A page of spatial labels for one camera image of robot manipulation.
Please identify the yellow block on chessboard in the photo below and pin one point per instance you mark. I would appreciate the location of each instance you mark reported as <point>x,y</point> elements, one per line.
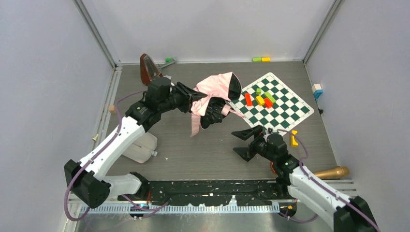
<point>260,101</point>

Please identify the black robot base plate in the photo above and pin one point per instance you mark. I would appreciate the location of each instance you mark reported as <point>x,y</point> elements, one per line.
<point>214,193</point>

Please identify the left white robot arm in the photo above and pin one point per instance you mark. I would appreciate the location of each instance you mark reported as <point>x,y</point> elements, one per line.
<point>87,178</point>

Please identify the brown wooden metronome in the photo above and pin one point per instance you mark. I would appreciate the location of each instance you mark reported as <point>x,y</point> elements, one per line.
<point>148,69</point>

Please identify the green white chessboard mat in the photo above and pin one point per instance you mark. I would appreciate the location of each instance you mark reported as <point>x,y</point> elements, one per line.
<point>287,112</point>

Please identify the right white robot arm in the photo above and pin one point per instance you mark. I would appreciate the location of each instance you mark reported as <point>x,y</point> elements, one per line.
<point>340,211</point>

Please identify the small red block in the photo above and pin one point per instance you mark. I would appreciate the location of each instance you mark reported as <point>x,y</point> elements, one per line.
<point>268,103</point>

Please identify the long green block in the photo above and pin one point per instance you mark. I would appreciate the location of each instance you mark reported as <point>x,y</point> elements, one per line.
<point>270,97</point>

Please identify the small white chess piece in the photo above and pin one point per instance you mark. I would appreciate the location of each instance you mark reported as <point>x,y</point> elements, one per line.
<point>95,138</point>

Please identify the yellow block on table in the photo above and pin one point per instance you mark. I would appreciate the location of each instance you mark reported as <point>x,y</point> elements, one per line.
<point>293,140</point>

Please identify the orange curved block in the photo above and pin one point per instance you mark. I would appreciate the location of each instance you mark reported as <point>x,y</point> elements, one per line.
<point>272,168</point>

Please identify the long red block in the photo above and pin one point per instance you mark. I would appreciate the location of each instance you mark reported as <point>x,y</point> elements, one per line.
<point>248,99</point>

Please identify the small wooden cube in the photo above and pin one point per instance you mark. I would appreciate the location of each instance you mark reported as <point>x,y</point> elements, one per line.
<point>112,109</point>

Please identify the blue and white block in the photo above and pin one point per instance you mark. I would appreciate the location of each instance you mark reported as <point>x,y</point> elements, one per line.
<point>317,91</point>

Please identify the pink and black folding umbrella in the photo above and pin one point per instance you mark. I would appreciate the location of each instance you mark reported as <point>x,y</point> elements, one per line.
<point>213,108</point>

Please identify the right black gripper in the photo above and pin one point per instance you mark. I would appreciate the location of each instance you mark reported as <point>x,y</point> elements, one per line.
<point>256,144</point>

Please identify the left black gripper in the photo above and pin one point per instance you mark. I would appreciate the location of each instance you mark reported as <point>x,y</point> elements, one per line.
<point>181,97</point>

